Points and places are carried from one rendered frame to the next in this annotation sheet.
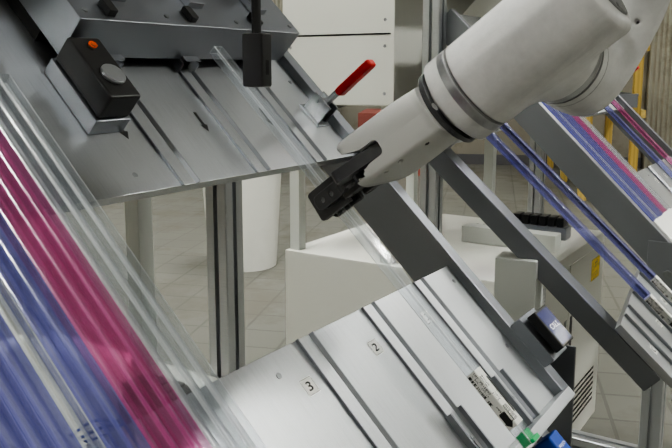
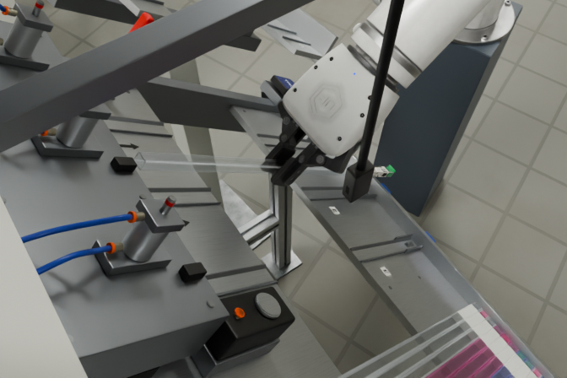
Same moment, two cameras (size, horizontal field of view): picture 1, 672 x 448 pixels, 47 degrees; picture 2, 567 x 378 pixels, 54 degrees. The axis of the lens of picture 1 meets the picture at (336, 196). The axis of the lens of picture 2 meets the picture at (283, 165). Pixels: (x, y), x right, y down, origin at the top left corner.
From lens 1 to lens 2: 83 cm
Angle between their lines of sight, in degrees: 70
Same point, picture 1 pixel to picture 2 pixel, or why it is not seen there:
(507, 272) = not seen: hidden behind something
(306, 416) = (403, 283)
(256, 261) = not seen: outside the picture
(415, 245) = (205, 109)
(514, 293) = not seen: hidden behind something
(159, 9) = (132, 199)
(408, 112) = (388, 105)
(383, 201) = (172, 101)
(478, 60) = (436, 49)
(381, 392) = (363, 227)
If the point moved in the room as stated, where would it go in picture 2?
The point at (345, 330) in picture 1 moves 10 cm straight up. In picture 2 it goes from (333, 223) to (340, 186)
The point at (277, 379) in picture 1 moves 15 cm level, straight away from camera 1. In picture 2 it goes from (393, 289) to (280, 256)
